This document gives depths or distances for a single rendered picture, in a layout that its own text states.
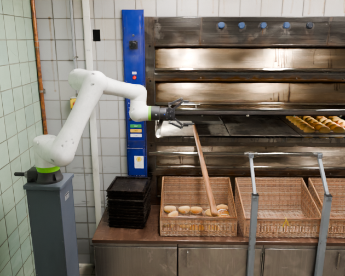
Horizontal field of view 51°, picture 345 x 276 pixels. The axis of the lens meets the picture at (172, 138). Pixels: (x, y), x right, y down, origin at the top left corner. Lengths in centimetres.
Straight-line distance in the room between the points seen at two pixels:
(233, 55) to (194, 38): 32
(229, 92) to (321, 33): 80
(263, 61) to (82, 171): 169
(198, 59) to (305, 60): 80
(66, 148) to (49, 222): 47
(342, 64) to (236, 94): 81
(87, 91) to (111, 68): 99
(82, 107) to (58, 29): 117
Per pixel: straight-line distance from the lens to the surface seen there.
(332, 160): 320
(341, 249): 290
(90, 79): 189
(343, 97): 309
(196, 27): 282
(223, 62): 281
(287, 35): 292
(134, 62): 279
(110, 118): 292
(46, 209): 208
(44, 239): 218
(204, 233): 271
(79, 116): 187
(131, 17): 279
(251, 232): 258
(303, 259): 285
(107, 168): 304
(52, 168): 203
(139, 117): 226
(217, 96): 284
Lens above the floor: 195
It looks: 15 degrees down
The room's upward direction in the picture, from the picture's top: straight up
